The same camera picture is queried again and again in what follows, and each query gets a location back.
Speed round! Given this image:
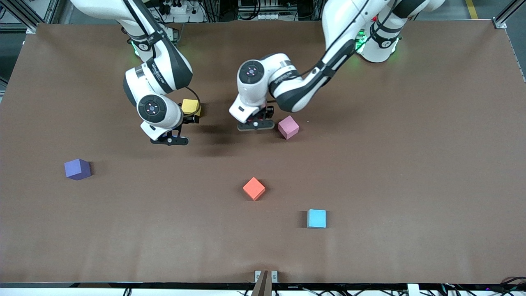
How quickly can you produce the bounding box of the yellow foam cube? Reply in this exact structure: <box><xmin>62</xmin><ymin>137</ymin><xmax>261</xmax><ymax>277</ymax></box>
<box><xmin>181</xmin><ymin>99</ymin><xmax>202</xmax><ymax>118</ymax></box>

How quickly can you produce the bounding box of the pink foam cube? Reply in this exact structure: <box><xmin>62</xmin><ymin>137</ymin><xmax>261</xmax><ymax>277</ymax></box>
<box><xmin>278</xmin><ymin>116</ymin><xmax>300</xmax><ymax>140</ymax></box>

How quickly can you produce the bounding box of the orange foam cube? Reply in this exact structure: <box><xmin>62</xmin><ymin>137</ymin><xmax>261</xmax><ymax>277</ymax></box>
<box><xmin>242</xmin><ymin>177</ymin><xmax>266</xmax><ymax>201</ymax></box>

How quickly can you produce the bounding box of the white power strip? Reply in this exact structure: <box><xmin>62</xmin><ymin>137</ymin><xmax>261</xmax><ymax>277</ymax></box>
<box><xmin>161</xmin><ymin>1</ymin><xmax>190</xmax><ymax>15</ymax></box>

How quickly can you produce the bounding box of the light blue foam cube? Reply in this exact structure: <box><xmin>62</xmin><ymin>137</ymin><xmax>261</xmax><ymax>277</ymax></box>
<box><xmin>307</xmin><ymin>209</ymin><xmax>327</xmax><ymax>229</ymax></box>

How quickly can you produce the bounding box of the purple foam cube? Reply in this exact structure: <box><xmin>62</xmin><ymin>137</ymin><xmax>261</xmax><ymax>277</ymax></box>
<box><xmin>64</xmin><ymin>158</ymin><xmax>92</xmax><ymax>181</ymax></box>

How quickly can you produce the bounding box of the brown table cover sheet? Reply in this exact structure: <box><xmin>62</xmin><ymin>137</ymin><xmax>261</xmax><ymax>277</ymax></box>
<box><xmin>0</xmin><ymin>18</ymin><xmax>526</xmax><ymax>286</ymax></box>

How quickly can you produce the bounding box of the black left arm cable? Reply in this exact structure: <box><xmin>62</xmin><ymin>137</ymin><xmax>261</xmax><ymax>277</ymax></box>
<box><xmin>267</xmin><ymin>0</ymin><xmax>395</xmax><ymax>83</ymax></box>

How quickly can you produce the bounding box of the metal table edge bracket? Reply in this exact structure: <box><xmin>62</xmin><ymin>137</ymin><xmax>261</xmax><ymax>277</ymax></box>
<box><xmin>255</xmin><ymin>270</ymin><xmax>279</xmax><ymax>284</ymax></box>

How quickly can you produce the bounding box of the aluminium frame profile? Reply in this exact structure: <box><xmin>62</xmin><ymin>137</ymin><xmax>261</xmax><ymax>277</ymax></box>
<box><xmin>0</xmin><ymin>0</ymin><xmax>62</xmax><ymax>34</ymax></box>
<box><xmin>492</xmin><ymin>0</ymin><xmax>526</xmax><ymax>81</ymax></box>

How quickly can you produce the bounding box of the black cable bundle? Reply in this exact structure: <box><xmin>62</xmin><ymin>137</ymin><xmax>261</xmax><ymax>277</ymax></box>
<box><xmin>442</xmin><ymin>277</ymin><xmax>526</xmax><ymax>296</ymax></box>

